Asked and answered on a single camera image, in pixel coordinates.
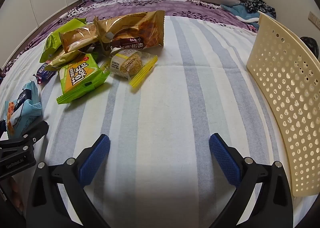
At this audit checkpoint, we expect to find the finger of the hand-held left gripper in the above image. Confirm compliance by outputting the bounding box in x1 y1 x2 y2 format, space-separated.
0 120 49 152

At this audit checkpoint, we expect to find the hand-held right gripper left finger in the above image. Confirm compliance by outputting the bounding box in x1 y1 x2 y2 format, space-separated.
26 134 112 228

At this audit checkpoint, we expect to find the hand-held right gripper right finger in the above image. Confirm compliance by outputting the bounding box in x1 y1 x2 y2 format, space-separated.
209 133 293 228

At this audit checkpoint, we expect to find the light blue snack packet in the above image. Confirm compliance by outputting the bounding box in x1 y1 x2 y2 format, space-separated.
5 80 43 136

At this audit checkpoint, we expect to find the dark blue cracker packet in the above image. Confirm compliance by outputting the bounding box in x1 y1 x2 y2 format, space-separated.
33 64 56 85

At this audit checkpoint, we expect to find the cream perforated plastic basket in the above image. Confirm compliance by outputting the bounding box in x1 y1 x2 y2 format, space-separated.
246 11 320 197

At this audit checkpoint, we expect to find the green red-label cracker packet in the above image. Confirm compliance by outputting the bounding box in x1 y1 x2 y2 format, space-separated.
57 53 110 105

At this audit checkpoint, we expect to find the flat gold snack packet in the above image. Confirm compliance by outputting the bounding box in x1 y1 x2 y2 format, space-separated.
44 49 99 72

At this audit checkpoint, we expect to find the blue white striped blanket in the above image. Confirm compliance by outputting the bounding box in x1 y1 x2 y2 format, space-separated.
0 15 309 228

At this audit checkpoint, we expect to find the plain green snack packet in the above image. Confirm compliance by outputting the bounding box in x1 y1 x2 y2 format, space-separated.
39 17 87 63

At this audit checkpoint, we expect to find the gold bread packet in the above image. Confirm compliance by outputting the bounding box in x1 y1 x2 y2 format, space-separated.
59 23 100 53

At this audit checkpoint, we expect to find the clear yellow-edged snack packet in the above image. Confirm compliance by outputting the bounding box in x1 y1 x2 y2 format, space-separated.
109 47 158 93

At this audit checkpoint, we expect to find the large gold snack bag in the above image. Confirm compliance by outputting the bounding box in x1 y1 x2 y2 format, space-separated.
94 10 166 56

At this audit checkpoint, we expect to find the dark round object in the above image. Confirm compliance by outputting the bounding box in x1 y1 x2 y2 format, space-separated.
300 36 320 58

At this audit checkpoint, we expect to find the black grey spotted cloth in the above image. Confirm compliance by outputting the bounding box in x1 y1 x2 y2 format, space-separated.
244 0 277 20

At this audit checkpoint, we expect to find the white wall socket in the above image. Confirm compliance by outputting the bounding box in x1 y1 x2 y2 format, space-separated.
309 11 320 28

